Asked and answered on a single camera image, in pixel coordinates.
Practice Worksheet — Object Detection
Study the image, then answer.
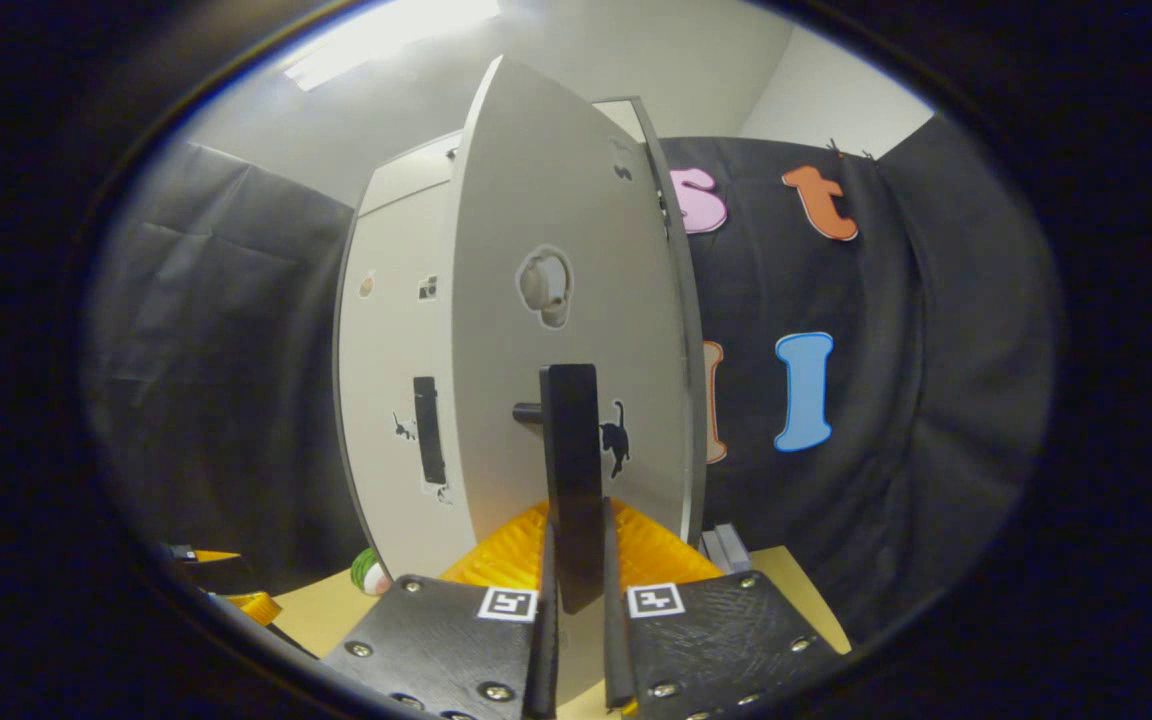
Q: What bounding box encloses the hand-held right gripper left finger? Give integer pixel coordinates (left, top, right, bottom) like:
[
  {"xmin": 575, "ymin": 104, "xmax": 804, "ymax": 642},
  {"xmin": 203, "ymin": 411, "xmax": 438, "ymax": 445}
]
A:
[{"xmin": 321, "ymin": 500, "xmax": 560, "ymax": 720}]

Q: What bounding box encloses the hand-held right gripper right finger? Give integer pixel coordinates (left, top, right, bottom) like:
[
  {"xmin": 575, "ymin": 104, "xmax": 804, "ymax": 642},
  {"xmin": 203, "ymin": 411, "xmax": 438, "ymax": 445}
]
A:
[{"xmin": 601, "ymin": 498, "xmax": 824, "ymax": 720}]

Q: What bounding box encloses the black door handle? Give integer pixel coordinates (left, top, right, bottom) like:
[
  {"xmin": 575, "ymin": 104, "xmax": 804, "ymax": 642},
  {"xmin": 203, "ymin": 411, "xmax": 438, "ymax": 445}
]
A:
[
  {"xmin": 513, "ymin": 364, "xmax": 605, "ymax": 614},
  {"xmin": 413, "ymin": 376, "xmax": 448, "ymax": 487}
]

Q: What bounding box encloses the beige cabinet door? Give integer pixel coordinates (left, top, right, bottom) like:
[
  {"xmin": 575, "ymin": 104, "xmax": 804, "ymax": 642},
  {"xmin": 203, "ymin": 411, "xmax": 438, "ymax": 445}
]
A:
[
  {"xmin": 334, "ymin": 185, "xmax": 477, "ymax": 579},
  {"xmin": 451, "ymin": 55, "xmax": 707, "ymax": 591}
]

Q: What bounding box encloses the grey double-door shoe cabinet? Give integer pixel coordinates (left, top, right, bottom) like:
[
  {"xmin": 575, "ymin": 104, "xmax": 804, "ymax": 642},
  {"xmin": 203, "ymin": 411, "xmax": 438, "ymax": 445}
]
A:
[{"xmin": 334, "ymin": 95, "xmax": 709, "ymax": 581}]

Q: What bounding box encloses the beige cabinet drawer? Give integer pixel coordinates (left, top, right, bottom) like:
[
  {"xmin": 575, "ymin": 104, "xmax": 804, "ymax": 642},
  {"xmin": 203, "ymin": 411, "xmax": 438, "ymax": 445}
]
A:
[{"xmin": 356, "ymin": 98, "xmax": 652, "ymax": 216}]

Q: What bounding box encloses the green and white toy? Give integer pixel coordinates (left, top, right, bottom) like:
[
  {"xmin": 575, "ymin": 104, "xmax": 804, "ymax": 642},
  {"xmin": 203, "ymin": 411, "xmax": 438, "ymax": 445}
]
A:
[{"xmin": 350, "ymin": 547, "xmax": 393, "ymax": 598}]

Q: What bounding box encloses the black backdrop cloth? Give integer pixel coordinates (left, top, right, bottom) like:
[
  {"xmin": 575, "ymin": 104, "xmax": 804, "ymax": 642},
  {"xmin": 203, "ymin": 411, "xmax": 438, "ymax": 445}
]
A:
[{"xmin": 84, "ymin": 115, "xmax": 1057, "ymax": 641}]

